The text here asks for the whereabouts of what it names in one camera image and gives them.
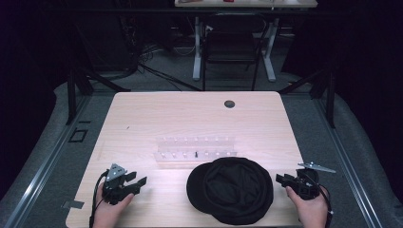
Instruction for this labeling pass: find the person's left hand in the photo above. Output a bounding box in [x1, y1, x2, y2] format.
[91, 182, 136, 228]

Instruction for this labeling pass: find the bundle of floor cables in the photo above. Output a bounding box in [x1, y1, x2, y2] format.
[117, 12, 203, 93]

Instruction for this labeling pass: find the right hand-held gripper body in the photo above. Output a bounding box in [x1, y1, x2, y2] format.
[292, 161, 337, 201]

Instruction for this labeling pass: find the black hat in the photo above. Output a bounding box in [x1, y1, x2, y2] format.
[185, 156, 275, 226]

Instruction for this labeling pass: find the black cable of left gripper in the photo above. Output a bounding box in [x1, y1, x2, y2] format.
[88, 170, 109, 228]

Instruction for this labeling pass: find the clear acrylic rack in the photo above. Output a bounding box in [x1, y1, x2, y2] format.
[153, 136, 239, 164]

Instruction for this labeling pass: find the white-legged desk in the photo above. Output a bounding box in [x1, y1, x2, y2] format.
[174, 0, 318, 83]

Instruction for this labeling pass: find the black metal stand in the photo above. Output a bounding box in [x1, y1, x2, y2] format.
[65, 28, 132, 125]
[278, 61, 337, 129]

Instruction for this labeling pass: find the black tape strip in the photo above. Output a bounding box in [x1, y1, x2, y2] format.
[61, 199, 86, 210]

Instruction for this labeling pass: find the black chair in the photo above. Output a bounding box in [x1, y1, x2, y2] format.
[201, 12, 269, 92]

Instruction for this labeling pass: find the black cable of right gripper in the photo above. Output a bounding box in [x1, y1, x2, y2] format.
[312, 172, 335, 228]

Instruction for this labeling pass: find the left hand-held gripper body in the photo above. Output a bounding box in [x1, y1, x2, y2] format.
[102, 162, 141, 205]

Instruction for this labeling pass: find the person's right hand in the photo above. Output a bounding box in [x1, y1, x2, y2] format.
[284, 185, 331, 228]

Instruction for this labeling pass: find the aluminium floor rail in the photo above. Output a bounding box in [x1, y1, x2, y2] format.
[3, 94, 93, 228]
[313, 94, 386, 228]

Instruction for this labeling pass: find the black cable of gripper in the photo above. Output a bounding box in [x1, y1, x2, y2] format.
[88, 170, 109, 228]
[312, 172, 335, 228]

